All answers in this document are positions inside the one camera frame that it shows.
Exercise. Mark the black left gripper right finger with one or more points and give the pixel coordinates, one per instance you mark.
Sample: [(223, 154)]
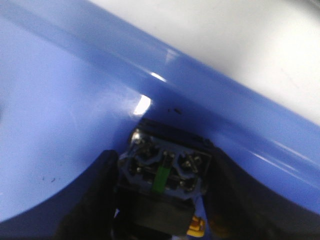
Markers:
[(238, 207)]

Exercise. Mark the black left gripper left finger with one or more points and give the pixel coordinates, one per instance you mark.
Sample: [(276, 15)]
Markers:
[(92, 217)]

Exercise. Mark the red emergency stop button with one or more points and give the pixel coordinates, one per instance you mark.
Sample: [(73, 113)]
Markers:
[(162, 174)]

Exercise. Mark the blue plastic tray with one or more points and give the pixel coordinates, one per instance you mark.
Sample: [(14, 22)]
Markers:
[(75, 79)]

